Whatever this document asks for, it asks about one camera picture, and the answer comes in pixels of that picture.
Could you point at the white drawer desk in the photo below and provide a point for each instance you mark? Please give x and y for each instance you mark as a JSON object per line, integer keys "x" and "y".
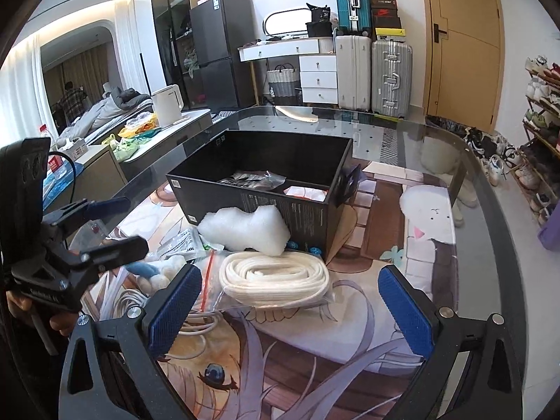
{"x": 316, "y": 67}

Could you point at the silver aluminium suitcase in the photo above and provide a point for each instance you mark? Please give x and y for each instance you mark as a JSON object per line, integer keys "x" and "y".
{"x": 392, "y": 65}

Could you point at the white blue plush toy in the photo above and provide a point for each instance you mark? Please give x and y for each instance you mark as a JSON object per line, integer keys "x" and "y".
{"x": 153, "y": 276}

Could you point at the silver foil bag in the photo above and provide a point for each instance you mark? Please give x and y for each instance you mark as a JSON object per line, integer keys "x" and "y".
{"x": 258, "y": 180}

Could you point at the white electric kettle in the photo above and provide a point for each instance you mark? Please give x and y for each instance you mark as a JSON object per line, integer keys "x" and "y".
{"x": 168, "y": 105}

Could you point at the woven basket under desk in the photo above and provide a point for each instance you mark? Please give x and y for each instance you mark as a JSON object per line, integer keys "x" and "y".
{"x": 283, "y": 81}

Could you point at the grey tv cabinet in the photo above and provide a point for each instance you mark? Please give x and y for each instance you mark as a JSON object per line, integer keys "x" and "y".
{"x": 100, "y": 175}

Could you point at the black cardboard box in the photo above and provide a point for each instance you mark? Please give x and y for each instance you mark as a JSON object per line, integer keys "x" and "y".
{"x": 307, "y": 177}

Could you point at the purple paper bag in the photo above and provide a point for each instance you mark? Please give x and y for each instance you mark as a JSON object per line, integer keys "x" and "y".
{"x": 549, "y": 235}

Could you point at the wooden door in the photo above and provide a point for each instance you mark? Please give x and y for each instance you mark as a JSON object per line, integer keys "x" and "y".
{"x": 465, "y": 48}

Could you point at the white suitcase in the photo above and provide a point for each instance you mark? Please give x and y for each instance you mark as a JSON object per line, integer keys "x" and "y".
{"x": 353, "y": 56}

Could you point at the oval mirror on desk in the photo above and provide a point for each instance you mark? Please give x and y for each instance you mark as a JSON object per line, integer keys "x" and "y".
{"x": 287, "y": 22}

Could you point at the teal suitcase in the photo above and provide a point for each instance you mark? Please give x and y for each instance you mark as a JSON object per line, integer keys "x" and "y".
{"x": 354, "y": 17}

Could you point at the person in plaid shirt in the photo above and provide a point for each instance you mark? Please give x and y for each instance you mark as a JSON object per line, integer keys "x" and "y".
{"x": 69, "y": 107}

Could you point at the anime print table mat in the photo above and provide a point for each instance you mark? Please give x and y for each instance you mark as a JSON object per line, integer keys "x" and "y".
{"x": 246, "y": 363}

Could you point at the shoe rack with shoes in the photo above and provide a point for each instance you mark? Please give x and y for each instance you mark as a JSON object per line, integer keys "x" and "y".
{"x": 536, "y": 171}

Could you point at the black refrigerator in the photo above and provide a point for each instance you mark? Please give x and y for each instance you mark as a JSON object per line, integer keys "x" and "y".
{"x": 220, "y": 28}

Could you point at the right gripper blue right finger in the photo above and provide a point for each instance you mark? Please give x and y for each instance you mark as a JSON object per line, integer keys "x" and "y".
{"x": 490, "y": 384}

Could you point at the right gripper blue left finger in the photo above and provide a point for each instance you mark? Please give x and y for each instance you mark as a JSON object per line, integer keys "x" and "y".
{"x": 112, "y": 370}

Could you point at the white medicine sachet pack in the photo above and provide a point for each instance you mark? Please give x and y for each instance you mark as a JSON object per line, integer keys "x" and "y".
{"x": 189, "y": 244}

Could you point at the stack of shoe boxes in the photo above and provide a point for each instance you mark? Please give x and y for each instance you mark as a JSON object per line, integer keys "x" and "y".
{"x": 386, "y": 20}

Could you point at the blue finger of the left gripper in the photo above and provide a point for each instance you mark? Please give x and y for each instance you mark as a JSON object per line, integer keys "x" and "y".
{"x": 113, "y": 255}
{"x": 107, "y": 209}

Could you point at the white foam block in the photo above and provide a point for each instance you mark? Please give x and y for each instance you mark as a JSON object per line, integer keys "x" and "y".
{"x": 263, "y": 230}

